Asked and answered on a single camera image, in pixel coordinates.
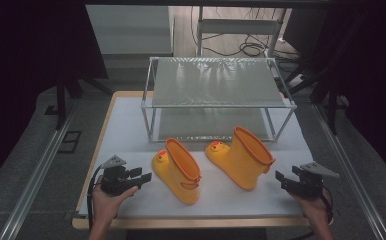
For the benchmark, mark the white table mat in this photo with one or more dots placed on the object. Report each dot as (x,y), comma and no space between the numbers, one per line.
(127,133)

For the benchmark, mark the person's left hand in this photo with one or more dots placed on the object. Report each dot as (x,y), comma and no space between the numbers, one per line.
(106,205)

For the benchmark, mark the white cabinet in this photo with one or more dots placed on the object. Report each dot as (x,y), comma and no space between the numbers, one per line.
(127,30)

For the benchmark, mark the white metal shoe rack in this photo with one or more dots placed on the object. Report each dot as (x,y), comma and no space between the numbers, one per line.
(214,83)

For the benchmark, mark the aluminium rail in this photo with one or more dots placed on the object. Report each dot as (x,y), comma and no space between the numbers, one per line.
(37,173)
(351,173)

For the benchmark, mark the dark monitor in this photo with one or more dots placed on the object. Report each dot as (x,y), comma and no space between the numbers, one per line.
(306,28)

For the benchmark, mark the yellow duck rain boot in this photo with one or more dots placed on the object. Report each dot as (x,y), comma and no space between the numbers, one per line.
(176,175)
(241,163)

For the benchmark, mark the white metal frame stand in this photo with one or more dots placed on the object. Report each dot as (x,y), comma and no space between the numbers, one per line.
(237,26)

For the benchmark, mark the small black floor bracket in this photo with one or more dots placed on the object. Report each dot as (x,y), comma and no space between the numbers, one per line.
(51,110)

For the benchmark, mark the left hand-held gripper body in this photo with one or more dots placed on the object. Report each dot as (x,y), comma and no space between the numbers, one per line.
(114,181)

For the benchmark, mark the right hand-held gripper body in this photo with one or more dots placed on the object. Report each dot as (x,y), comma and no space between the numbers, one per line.
(309,185)

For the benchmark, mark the black stand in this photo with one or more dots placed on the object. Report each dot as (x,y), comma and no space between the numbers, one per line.
(331,100)
(61,100)

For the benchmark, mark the person's right hand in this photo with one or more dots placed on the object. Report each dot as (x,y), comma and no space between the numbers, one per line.
(314,208)

